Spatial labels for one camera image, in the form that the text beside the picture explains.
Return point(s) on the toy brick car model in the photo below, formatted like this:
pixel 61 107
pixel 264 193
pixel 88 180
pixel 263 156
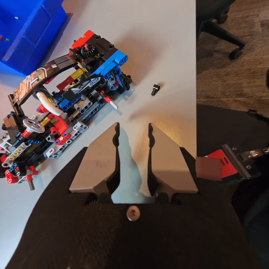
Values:
pixel 63 94

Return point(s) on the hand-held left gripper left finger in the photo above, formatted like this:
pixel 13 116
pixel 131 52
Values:
pixel 96 159

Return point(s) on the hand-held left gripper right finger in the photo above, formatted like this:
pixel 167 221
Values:
pixel 170 164

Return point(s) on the blue storage bin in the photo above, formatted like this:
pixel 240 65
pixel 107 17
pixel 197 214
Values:
pixel 27 31

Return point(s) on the black office chair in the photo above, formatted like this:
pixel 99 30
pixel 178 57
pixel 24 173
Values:
pixel 216 27

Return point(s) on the black connector pin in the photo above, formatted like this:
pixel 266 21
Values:
pixel 155 89

